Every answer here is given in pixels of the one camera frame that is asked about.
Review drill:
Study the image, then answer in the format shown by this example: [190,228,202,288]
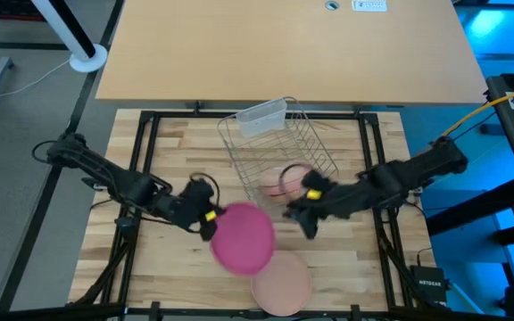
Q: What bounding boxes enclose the thin blue cable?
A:
[451,111,498,143]

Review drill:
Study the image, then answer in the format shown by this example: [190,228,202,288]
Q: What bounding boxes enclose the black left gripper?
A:
[174,177,223,243]

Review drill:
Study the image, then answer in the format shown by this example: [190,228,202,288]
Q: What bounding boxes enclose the black equipment cart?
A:
[424,53,514,321]

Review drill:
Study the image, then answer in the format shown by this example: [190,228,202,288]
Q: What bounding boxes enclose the white fan stand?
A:
[29,0,109,74]

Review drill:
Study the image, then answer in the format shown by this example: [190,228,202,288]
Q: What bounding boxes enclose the magenta plate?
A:
[209,202,277,277]

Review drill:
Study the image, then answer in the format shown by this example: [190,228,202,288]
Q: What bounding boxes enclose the black aluminium table frame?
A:
[66,101,423,313]

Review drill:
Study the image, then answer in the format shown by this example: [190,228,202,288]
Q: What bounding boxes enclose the white power strip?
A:
[351,0,388,13]

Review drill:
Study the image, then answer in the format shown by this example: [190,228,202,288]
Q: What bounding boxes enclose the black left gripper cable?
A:
[188,171,221,210]

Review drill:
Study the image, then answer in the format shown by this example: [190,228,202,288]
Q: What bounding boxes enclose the black crate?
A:
[0,0,47,23]

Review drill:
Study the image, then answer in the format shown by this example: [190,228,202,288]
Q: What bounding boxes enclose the clear plastic cutlery container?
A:
[235,97,288,138]

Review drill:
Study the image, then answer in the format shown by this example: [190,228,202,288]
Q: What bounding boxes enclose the black switch power cable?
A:
[415,246,433,268]

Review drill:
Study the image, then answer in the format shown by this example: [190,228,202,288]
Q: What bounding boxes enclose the yellow cable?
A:
[439,81,514,139]

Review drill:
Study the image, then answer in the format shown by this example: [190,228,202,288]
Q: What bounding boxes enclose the silver wire dish rack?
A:
[216,96,339,219]

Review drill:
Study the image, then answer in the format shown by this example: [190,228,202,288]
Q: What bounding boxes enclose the black Netgear network switch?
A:
[408,264,448,305]

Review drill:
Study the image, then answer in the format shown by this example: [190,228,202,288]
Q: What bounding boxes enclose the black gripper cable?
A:
[278,162,314,202]
[188,171,221,210]

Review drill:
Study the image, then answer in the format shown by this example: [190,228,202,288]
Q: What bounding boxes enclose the large tan wooden desk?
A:
[95,0,489,106]

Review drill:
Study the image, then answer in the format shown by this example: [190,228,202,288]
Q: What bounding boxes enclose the white fan cable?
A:
[0,58,72,103]

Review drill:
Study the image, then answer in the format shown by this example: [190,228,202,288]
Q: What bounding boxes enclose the pale pink plate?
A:
[251,251,314,317]
[258,164,315,202]

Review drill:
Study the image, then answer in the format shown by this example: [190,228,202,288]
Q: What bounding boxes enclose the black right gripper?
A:
[282,169,375,240]

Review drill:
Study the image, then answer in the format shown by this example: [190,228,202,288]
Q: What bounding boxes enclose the black crossbeam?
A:
[0,302,514,321]

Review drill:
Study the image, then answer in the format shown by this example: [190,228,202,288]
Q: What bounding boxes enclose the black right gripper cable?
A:
[278,162,314,202]

